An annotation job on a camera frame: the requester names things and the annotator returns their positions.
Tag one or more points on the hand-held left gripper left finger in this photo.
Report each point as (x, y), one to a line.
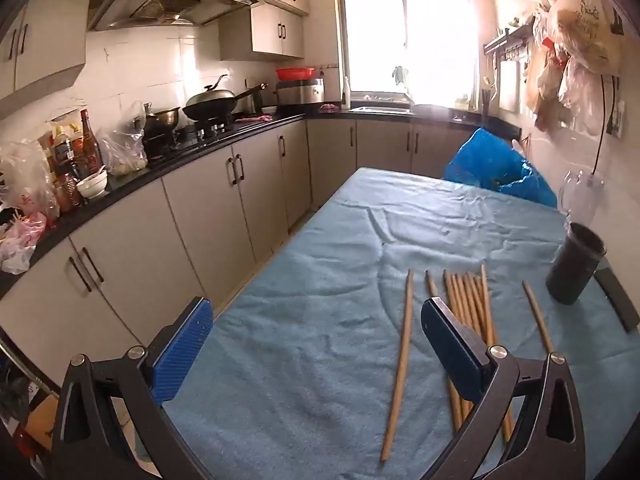
(182, 350)

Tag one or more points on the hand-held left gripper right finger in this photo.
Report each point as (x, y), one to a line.
(450, 355)

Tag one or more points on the wooden chopstick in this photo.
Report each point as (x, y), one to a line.
(537, 317)
(400, 370)
(431, 282)

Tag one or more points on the black utensil holder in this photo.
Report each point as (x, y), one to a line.
(575, 265)

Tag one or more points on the beige base cabinets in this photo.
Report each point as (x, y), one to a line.
(200, 220)

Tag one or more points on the blue table cloth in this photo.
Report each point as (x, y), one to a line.
(325, 285)

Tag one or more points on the cardboard box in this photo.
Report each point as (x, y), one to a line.
(40, 425)

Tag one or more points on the black smartphone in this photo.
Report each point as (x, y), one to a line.
(617, 300)

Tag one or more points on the black kitchen countertop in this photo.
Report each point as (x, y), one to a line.
(130, 180)

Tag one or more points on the white bowl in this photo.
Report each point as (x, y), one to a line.
(91, 186)

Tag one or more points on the blue plastic bag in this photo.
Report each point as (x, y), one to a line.
(495, 165)

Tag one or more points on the clear glass pitcher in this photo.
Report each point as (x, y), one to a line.
(580, 197)

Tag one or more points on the clear plastic food bag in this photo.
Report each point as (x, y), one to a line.
(122, 150)

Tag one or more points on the black gas stove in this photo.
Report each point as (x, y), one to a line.
(205, 132)

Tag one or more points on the tall dark sauce bottle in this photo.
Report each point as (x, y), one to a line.
(90, 150)

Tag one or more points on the cluster of condiment bottles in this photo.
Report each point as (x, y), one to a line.
(65, 160)

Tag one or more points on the steel cooking pot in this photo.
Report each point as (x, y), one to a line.
(162, 119)

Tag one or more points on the crinkled clear plastic bag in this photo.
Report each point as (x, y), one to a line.
(25, 175)

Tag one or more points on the pink rag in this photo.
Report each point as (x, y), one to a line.
(330, 107)
(255, 119)

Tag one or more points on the black wok with lid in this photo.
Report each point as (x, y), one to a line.
(210, 102)

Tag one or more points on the dark utensil caddy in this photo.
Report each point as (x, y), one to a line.
(486, 102)

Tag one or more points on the small white dish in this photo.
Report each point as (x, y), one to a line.
(269, 109)

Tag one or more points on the steel sink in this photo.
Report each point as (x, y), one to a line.
(380, 108)

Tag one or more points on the white cutting board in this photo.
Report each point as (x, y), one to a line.
(509, 87)

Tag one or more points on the white bottle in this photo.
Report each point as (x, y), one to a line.
(347, 95)

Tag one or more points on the steel rice cooker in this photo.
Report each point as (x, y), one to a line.
(300, 94)

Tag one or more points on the green hanging cloth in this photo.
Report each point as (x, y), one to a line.
(400, 75)

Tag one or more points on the bunch of hanging plastic bags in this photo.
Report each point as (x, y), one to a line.
(550, 80)

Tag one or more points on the red plastic basin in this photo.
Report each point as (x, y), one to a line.
(295, 73)

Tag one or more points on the kitchen window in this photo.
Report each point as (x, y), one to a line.
(375, 35)

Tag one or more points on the white printed hanging bag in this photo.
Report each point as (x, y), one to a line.
(585, 30)

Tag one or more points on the wall socket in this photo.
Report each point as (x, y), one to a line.
(620, 120)

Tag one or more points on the black wall rack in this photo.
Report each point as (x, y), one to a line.
(505, 39)

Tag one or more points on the low beige wall cabinet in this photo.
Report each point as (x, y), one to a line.
(275, 35)

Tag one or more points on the beige corner wall cabinet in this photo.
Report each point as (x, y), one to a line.
(45, 45)

